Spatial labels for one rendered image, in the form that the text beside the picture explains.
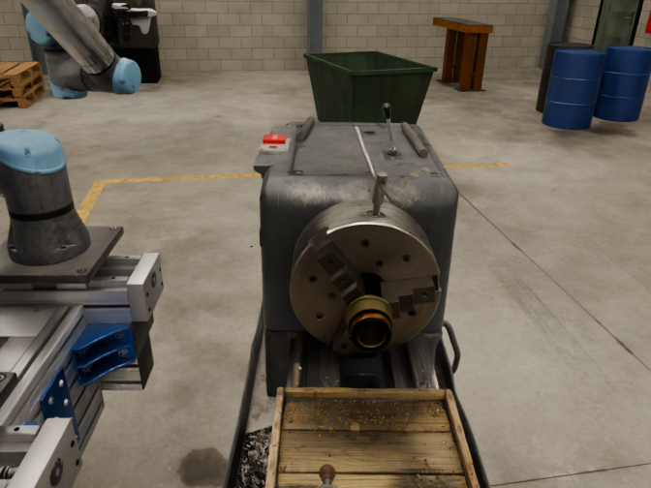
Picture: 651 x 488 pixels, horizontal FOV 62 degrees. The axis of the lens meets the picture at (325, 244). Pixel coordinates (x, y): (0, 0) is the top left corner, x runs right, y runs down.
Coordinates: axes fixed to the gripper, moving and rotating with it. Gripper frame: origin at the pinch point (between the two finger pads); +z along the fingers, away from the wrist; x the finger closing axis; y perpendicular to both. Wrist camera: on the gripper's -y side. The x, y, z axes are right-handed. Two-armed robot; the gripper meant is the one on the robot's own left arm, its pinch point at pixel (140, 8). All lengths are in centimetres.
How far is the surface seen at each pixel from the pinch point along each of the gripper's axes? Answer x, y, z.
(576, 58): 159, 54, 593
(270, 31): -346, 137, 858
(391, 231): 83, 25, -35
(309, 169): 58, 25, -16
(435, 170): 85, 21, -6
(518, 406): 139, 141, 69
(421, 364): 95, 59, -28
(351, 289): 79, 35, -45
